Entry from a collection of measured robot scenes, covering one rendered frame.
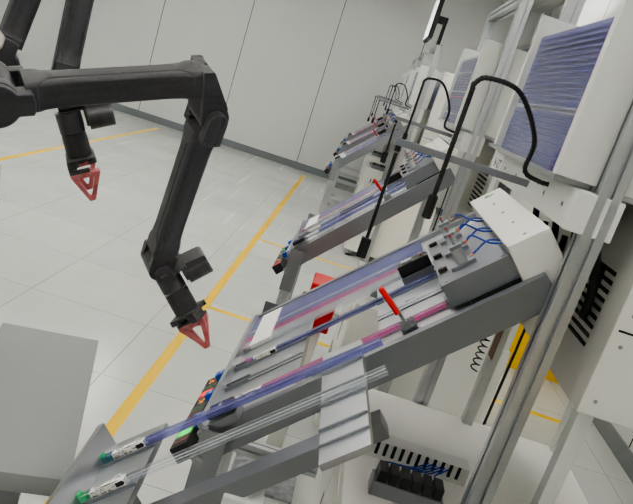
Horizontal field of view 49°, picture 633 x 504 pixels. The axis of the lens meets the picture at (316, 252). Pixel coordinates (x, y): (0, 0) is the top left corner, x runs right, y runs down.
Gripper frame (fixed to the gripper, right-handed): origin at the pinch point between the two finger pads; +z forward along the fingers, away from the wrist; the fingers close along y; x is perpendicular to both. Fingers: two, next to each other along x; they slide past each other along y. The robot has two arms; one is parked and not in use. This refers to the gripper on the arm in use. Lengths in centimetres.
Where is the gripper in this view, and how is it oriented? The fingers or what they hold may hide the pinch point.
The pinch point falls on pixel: (206, 344)
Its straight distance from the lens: 166.3
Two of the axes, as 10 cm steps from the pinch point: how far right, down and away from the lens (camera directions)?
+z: 4.6, 8.7, 1.6
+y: 0.9, -2.2, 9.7
